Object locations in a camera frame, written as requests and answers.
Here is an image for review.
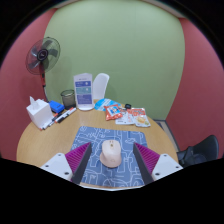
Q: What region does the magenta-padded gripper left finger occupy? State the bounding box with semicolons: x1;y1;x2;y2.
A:
39;141;93;186

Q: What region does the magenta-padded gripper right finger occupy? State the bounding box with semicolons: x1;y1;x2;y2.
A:
132;142;184;186

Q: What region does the pale pink computer mouse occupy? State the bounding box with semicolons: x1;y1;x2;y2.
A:
99;139;123;169

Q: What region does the blue patterned mouse pad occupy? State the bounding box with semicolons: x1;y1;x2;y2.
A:
70;125;149;189

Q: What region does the black office chair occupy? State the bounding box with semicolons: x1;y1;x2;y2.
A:
176;134;220;168

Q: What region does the white tissue box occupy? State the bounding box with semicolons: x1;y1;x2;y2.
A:
25;95;54;129

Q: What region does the orange and white chips packet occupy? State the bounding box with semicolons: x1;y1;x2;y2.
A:
128;107;152;128

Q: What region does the blue whiteboard eraser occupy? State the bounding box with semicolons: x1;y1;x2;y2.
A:
48;100;66;114

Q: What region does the flat white snack packet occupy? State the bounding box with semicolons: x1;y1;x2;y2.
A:
115;111;136;126

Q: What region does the black mesh pen cup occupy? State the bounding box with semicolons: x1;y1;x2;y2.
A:
60;89;77;110

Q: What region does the blue snack packet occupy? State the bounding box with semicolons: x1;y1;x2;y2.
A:
94;98;122;112

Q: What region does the black and red standing fan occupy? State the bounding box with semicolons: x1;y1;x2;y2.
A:
25;36;62;101

